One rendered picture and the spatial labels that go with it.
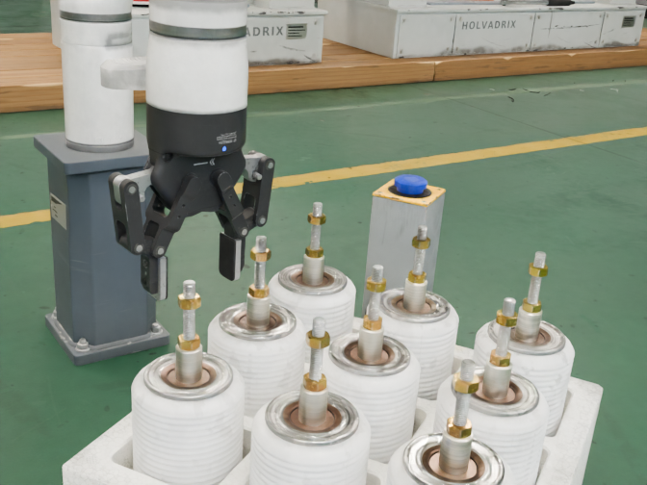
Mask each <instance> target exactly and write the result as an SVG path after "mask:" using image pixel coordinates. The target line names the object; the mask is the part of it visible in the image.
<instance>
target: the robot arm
mask: <svg viewBox="0 0 647 485"><path fill-rule="evenodd" d="M132 4H133V0H59V16H60V31H61V48H62V68H63V87H64V107H65V144H66V146H67V147H69V148H71V149H73V150H77V151H82V152H89V153H111V152H118V151H123V150H126V149H129V148H131V147H132V146H133V145H134V94H133V90H146V140H147V145H148V150H149V155H148V159H147V162H146V164H145V166H144V168H143V171H139V172H136V173H132V174H129V175H122V174H121V173H119V172H114V173H112V174H111V175H110V177H109V179H108V183H109V190H110V197H111V204H112V211H113V218H114V226H115V232H116V242H117V243H118V244H120V245H121V246H122V247H124V248H125V249H127V250H128V251H129V252H131V253H132V254H134V255H141V283H142V286H143V288H144V289H145V290H147V291H148V293H149V294H150V295H151V296H153V297H154V298H155V299H157V300H163V299H167V298H168V257H167V256H166V255H165V254H166V252H167V249H168V246H169V244H170V241H171V239H172V237H173V234H174V233H176V232H178V231H179V230H180V229H181V226H182V224H183V222H184V219H185V217H192V216H195V215H197V214H199V213H201V212H210V213H211V212H215V213H216V215H217V217H218V219H219V221H220V225H221V227H222V228H223V229H224V232H220V257H219V271H220V274H221V275H222V276H224V277H225V278H227V279H228V280H230V281H233V280H237V279H239V278H240V271H242V270H243V268H244V265H245V248H246V236H247V235H248V233H249V231H250V230H251V229H253V228H254V227H256V226H258V227H262V226H264V225H265V224H266V222H267V219H268V212H269V207H270V200H271V193H272V180H273V174H274V166H275V161H274V159H273V158H271V157H268V156H266V155H264V154H262V153H259V152H257V151H255V150H252V151H250V152H248V154H247V155H244V154H243V151H242V147H243V146H244V145H245V143H246V113H247V87H248V57H247V49H246V23H247V0H149V40H148V47H147V54H146V57H138V58H137V57H134V59H133V44H132V19H131V18H132ZM242 174H243V176H244V182H243V190H242V197H241V202H240V199H239V197H238V195H237V194H236V191H235V189H234V187H235V185H236V184H237V182H238V180H239V179H240V177H241V175H242ZM148 186H149V187H150V188H151V189H152V190H153V191H154V193H153V195H152V197H151V200H150V202H149V204H148V207H147V209H146V211H145V216H146V221H145V223H144V225H142V209H141V202H144V201H145V197H144V192H145V190H146V188H147V187H148ZM254 204H255V206H254ZM165 207H166V208H168V209H169V210H170V212H169V214H168V216H167V215H165Z"/></svg>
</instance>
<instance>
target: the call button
mask: <svg viewBox="0 0 647 485"><path fill-rule="evenodd" d="M394 185H395V186H396V187H397V191H399V192H401V193H405V194H421V193H423V190H425V189H426V188H427V180H426V179H425V178H423V177H421V176H418V175H411V174H403V175H399V176H397V177H396V178H395V181H394Z"/></svg>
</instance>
